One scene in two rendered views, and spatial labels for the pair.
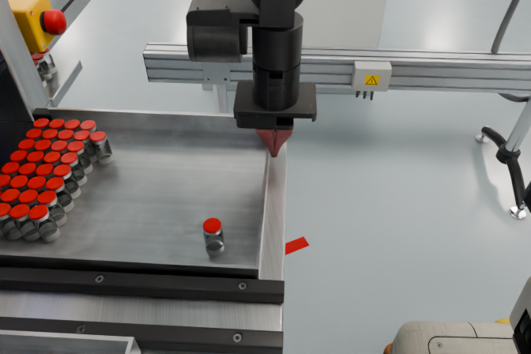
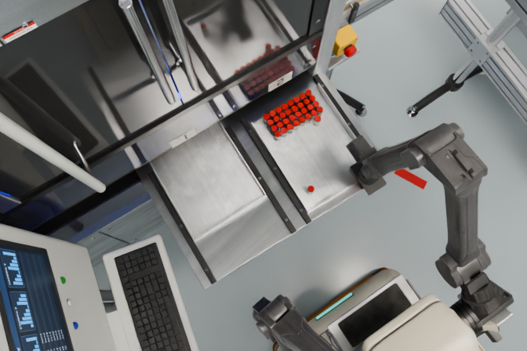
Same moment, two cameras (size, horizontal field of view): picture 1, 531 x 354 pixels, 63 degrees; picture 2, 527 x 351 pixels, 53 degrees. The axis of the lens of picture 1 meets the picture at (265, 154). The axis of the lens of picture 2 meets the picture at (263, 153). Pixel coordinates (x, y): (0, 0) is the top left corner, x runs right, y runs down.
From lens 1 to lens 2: 1.19 m
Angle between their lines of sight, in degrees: 40
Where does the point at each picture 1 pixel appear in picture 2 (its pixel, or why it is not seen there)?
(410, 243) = not seen: hidden behind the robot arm
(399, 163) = not seen: outside the picture
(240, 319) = (293, 215)
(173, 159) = (334, 146)
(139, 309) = (276, 186)
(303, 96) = (376, 184)
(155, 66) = (448, 12)
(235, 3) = (365, 153)
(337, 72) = not seen: outside the picture
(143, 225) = (301, 162)
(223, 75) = (480, 58)
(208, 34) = (353, 150)
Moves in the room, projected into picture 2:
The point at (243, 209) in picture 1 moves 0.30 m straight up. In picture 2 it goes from (331, 188) to (345, 166)
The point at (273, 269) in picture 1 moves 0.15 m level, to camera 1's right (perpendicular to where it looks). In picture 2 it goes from (315, 214) to (344, 254)
